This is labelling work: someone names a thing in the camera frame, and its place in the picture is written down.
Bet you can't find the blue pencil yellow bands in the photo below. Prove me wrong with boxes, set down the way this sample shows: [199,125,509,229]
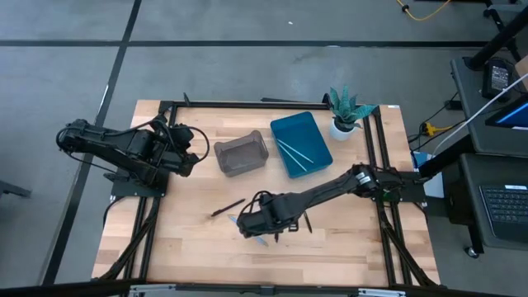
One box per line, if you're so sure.
[228,214,270,248]

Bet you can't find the black bar silver brackets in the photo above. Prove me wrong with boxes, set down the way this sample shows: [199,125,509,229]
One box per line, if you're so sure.
[0,279,528,297]

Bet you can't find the black power device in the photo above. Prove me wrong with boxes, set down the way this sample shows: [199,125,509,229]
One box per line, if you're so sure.
[481,57,516,100]

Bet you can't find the yellow floor cable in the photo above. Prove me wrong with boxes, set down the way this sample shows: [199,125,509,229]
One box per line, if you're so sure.
[395,0,453,22]

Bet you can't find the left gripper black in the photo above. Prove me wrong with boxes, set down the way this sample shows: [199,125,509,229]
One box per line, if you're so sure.
[163,123,200,177]

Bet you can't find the black aluminium table frame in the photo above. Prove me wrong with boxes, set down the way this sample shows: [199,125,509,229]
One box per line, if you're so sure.
[92,92,441,289]

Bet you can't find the yellow power plug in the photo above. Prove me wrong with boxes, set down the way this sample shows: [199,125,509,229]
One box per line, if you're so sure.
[420,122,455,138]

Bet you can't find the black workstation desk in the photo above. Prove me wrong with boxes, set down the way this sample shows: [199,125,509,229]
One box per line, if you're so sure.
[449,55,528,252]

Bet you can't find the black floor cables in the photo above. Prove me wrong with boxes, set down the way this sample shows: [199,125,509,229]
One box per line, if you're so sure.
[406,90,461,153]

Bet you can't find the white cable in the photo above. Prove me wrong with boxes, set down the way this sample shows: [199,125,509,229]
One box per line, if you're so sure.
[431,72,528,158]

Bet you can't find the monitor with blue screen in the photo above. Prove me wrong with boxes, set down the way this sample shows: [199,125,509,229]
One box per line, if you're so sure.
[484,92,528,131]

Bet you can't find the grey translucent plastic bin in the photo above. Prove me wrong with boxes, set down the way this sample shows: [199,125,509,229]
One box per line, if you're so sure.
[213,130,270,178]

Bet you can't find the grey metal leg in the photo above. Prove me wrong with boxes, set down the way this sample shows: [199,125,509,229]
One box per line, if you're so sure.
[0,179,32,199]

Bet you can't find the black diagonal pole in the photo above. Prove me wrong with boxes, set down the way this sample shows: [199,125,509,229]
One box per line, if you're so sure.
[464,6,528,71]

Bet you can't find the white plant pot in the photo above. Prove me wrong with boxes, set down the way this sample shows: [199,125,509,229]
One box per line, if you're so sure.
[328,117,358,143]

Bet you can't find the green pencil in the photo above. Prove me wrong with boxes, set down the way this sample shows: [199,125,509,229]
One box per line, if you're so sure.
[276,139,314,164]

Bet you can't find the blue plastic tray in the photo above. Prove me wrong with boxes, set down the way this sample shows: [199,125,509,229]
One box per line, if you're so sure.
[270,111,334,180]

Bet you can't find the black laptop keyboard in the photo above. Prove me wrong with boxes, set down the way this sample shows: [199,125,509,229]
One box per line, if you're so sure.
[478,183,528,244]

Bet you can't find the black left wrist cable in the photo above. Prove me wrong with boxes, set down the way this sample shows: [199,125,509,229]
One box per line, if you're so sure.
[187,125,210,162]

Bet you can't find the white box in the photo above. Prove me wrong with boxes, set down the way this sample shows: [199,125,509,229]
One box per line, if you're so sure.
[410,150,445,199]

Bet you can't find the green snake plant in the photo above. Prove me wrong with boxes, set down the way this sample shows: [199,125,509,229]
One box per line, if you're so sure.
[328,85,379,133]

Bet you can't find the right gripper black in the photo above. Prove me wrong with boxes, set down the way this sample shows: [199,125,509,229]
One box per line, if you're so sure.
[238,191,299,239]

